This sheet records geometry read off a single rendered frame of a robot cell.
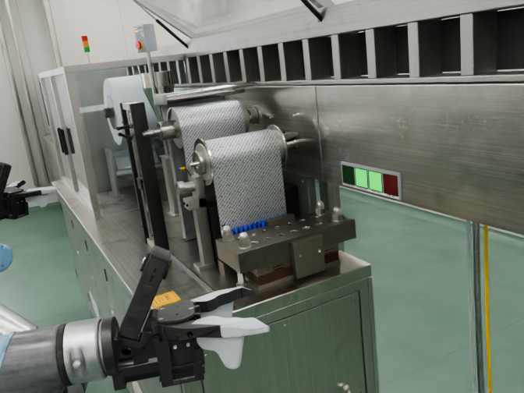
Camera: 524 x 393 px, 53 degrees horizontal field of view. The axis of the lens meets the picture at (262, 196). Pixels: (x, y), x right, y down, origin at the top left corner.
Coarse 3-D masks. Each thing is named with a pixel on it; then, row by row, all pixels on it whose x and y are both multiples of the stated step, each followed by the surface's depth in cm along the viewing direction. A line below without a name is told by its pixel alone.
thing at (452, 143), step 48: (240, 96) 205; (288, 96) 172; (336, 96) 148; (384, 96) 130; (432, 96) 117; (480, 96) 105; (336, 144) 154; (384, 144) 135; (432, 144) 120; (480, 144) 108; (432, 192) 123; (480, 192) 111
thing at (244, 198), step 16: (224, 176) 159; (240, 176) 161; (256, 176) 164; (272, 176) 166; (224, 192) 160; (240, 192) 162; (256, 192) 165; (272, 192) 168; (224, 208) 161; (240, 208) 163; (256, 208) 166; (272, 208) 169; (224, 224) 162; (240, 224) 164
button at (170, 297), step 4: (168, 292) 149; (172, 292) 149; (156, 296) 148; (160, 296) 147; (164, 296) 147; (168, 296) 147; (172, 296) 146; (176, 296) 146; (156, 300) 145; (160, 300) 145; (164, 300) 145; (168, 300) 144; (172, 300) 144; (176, 300) 144; (152, 304) 146; (156, 304) 143; (160, 304) 143; (164, 304) 143; (156, 308) 142
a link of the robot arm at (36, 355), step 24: (0, 336) 63; (24, 336) 63; (48, 336) 62; (0, 360) 60; (24, 360) 61; (48, 360) 61; (0, 384) 60; (24, 384) 61; (48, 384) 62; (72, 384) 63
